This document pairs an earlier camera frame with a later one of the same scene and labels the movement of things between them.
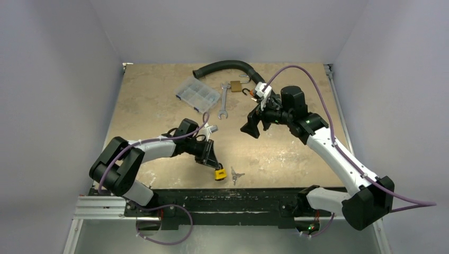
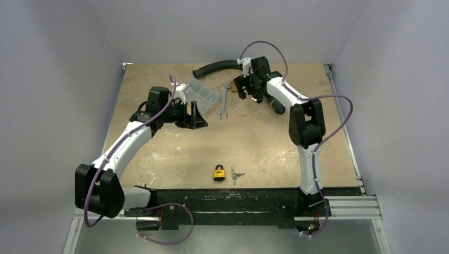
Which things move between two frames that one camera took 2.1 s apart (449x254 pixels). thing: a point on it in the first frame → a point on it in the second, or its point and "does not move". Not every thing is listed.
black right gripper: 259,118 → 243,85
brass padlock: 236,86 does not move
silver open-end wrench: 223,111 does not move
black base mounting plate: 173,207 does not move
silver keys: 235,175 does not move
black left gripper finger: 210,157 → 198,120
